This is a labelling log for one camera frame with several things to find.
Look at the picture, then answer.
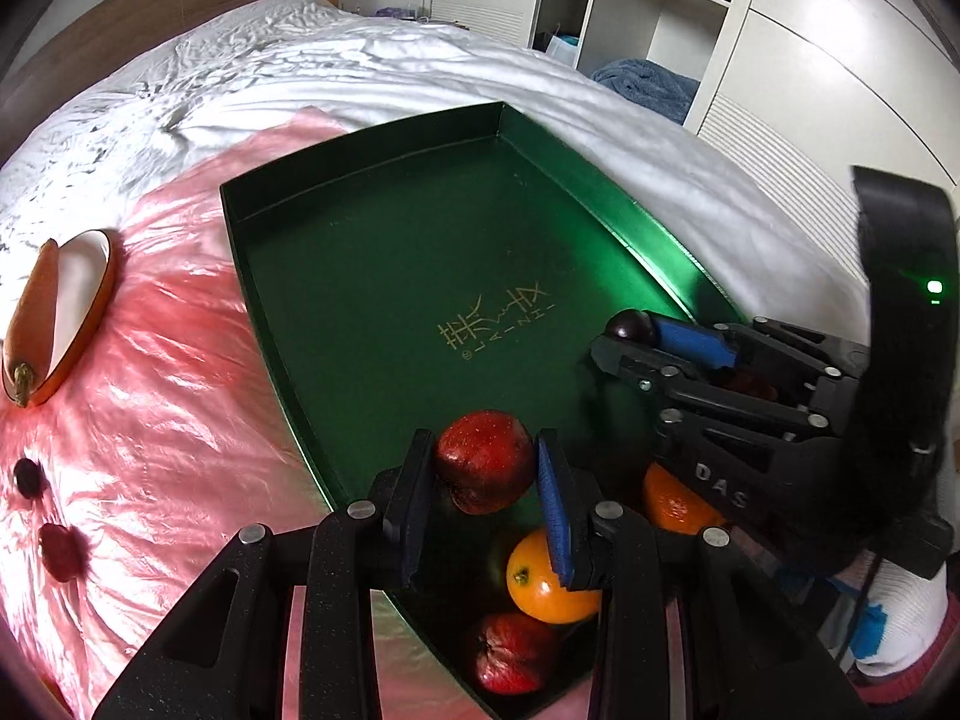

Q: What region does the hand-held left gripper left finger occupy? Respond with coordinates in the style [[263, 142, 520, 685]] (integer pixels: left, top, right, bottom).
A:
[[94, 427, 440, 720]]

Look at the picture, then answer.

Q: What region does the white bag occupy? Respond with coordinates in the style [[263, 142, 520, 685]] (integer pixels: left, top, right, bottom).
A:
[[544, 28, 584, 70]]

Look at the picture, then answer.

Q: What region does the orange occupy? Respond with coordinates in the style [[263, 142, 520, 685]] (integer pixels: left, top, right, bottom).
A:
[[641, 461, 728, 537], [506, 527, 605, 625]]

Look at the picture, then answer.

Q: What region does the black cable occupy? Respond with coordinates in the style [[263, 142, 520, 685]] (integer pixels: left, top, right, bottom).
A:
[[844, 553, 882, 665]]

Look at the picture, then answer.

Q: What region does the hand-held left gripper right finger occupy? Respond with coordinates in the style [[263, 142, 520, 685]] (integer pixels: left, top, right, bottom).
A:
[[534, 427, 863, 720]]

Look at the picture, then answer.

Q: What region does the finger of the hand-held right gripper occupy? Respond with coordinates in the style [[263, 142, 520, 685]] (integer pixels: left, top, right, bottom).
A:
[[649, 313, 872, 392], [589, 336, 827, 445]]

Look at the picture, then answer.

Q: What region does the blue fluffy blanket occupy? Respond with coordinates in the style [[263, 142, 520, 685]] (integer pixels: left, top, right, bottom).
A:
[[591, 58, 704, 126]]

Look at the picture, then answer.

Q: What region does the wooden headboard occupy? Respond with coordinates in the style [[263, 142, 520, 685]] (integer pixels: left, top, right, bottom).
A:
[[0, 0, 338, 137]]

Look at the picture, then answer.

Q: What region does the person's right hand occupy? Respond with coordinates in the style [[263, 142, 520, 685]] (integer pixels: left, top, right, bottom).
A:
[[846, 556, 950, 685]]

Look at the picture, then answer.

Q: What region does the green rectangular tray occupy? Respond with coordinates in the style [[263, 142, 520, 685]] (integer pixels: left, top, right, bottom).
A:
[[220, 100, 751, 720]]

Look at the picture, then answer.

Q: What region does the white wardrobe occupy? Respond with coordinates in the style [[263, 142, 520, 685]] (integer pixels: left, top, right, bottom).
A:
[[427, 0, 960, 192]]

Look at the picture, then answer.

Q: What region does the pink plastic sheet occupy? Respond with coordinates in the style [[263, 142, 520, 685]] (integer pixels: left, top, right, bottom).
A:
[[0, 109, 601, 720]]

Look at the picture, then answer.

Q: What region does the red apple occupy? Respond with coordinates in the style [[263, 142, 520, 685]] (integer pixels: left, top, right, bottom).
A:
[[39, 523, 83, 582], [435, 410, 537, 516], [469, 611, 563, 696]]

